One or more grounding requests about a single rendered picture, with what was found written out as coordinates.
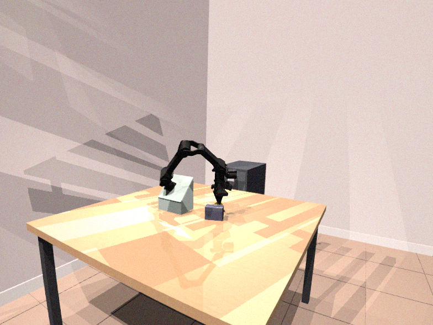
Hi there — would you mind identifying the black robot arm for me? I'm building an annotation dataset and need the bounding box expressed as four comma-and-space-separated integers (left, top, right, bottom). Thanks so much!
160, 140, 237, 192

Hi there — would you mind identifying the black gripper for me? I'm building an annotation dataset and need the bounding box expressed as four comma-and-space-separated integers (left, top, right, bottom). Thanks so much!
211, 179, 228, 205

